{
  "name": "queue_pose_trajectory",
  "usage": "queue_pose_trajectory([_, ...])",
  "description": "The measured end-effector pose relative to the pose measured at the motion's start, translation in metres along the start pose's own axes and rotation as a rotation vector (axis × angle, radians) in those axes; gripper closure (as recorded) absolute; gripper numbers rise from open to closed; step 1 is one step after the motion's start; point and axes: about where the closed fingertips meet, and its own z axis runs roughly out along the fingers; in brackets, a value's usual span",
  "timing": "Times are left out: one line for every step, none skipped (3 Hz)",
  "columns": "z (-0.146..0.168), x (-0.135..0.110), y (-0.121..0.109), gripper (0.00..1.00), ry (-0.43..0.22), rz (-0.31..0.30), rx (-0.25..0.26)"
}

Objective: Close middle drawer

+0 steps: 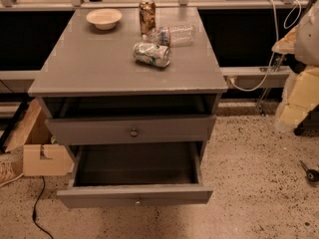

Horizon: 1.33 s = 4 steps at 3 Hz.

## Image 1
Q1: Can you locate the grey drawer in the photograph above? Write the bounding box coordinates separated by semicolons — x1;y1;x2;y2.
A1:
57;142;212;208
46;116;216;145

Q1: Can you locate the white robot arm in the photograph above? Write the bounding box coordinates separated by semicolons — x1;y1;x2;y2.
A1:
272;1;319;132

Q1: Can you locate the grey wooden drawer cabinet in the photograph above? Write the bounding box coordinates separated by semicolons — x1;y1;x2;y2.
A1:
27;6;229;171

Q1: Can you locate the metal diagonal pole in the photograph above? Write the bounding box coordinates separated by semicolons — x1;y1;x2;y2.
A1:
256;55;285;117

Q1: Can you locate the black floor caster tool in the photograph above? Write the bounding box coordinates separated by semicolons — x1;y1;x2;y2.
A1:
300;161;319;182

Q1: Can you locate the clear plastic water bottle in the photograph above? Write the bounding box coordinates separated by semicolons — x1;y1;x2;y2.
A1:
143;24;195;47

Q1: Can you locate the crushed silver green can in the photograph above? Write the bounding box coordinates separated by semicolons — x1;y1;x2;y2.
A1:
133;42;170;68

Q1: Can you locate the gold upright soda can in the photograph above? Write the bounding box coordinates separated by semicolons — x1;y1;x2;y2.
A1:
139;0;156;35

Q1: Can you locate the cream ceramic bowl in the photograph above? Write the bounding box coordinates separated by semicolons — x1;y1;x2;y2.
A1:
86;9;123;30

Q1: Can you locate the cardboard box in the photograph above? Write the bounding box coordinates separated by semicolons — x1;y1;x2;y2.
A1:
5;100;74;176

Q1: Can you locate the white hanging cable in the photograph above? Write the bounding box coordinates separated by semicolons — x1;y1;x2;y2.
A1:
228;0;303;93

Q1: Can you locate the black floor cable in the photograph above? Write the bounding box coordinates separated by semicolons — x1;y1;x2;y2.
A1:
31;176;54;239

